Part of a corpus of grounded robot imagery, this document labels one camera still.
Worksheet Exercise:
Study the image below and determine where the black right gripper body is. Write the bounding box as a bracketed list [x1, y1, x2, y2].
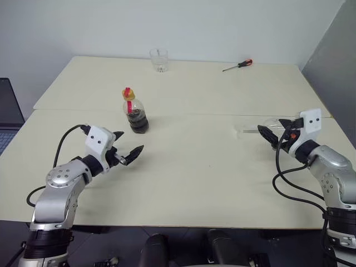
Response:
[279, 117, 304, 153]

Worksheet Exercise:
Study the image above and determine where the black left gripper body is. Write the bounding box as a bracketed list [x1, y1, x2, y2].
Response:
[104, 146, 128, 168]

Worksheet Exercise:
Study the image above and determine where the yellow bottle cap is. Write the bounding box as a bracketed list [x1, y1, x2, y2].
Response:
[121, 87, 137, 101]

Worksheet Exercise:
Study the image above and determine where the small dark liquid bottle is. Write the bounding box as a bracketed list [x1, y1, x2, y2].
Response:
[122, 94, 150, 135]

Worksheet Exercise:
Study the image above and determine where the red and black screwdriver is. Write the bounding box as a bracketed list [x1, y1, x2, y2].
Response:
[222, 58, 254, 73]

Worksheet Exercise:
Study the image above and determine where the clear glass tumbler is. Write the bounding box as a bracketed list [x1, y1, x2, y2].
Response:
[149, 48, 170, 73]

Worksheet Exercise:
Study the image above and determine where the dark rounded shape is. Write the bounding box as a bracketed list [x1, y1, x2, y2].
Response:
[138, 233, 171, 267]

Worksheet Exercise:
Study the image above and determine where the dark grey laptop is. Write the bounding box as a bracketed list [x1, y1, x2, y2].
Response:
[0, 78, 25, 155]

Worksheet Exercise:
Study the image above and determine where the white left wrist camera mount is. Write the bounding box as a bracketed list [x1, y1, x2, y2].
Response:
[85, 125, 116, 175]

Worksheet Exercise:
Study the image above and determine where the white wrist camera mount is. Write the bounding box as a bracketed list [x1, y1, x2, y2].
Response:
[85, 125, 116, 175]
[288, 108, 323, 156]

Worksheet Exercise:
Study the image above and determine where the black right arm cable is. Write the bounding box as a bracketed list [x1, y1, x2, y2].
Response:
[271, 132, 330, 251]

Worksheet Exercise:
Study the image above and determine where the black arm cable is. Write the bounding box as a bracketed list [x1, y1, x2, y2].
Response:
[271, 132, 330, 251]
[26, 124, 90, 208]

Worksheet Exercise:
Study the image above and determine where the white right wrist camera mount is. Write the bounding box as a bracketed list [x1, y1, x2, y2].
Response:
[288, 108, 323, 156]

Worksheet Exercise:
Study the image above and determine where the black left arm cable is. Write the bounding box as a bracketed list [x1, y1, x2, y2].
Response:
[26, 124, 90, 208]

